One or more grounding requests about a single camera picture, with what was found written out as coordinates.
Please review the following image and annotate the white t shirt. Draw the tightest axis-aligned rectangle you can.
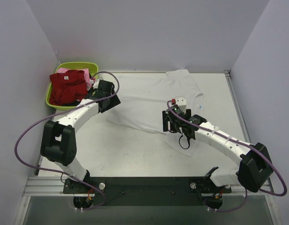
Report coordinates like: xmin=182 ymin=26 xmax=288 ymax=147
xmin=108 ymin=70 xmax=204 ymax=157

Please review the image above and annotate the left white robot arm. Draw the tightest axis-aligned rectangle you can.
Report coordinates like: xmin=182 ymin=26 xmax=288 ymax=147
xmin=40 ymin=80 xmax=120 ymax=193

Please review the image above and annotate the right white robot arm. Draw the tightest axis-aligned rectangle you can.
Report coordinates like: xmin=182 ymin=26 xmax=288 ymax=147
xmin=162 ymin=106 xmax=273 ymax=193

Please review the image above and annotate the pink t shirt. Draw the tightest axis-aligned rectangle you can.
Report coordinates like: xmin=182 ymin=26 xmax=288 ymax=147
xmin=57 ymin=67 xmax=93 ymax=90

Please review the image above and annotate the black t shirt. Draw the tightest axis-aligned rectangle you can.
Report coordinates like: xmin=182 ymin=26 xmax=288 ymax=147
xmin=73 ymin=68 xmax=94 ymax=105

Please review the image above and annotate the red t shirt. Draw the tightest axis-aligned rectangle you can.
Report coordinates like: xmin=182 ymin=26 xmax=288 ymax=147
xmin=49 ymin=70 xmax=85 ymax=106

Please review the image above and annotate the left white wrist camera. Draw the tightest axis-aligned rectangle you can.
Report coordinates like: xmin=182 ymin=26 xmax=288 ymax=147
xmin=90 ymin=78 xmax=103 ymax=88

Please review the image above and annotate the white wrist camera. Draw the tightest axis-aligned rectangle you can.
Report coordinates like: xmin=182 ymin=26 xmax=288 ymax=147
xmin=172 ymin=96 xmax=187 ymax=113
xmin=90 ymin=78 xmax=103 ymax=88

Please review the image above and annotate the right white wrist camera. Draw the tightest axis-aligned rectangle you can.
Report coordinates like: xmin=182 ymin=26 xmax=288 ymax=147
xmin=172 ymin=96 xmax=187 ymax=113

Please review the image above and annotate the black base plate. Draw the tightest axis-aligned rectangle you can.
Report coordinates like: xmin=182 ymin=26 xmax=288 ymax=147
xmin=62 ymin=177 xmax=233 ymax=207

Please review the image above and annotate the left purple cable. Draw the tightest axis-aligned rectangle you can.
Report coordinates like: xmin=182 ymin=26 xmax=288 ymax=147
xmin=14 ymin=71 xmax=120 ymax=210

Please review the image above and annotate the aluminium front rail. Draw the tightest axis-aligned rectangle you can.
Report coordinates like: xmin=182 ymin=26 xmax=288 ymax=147
xmin=22 ymin=174 xmax=275 ymax=197

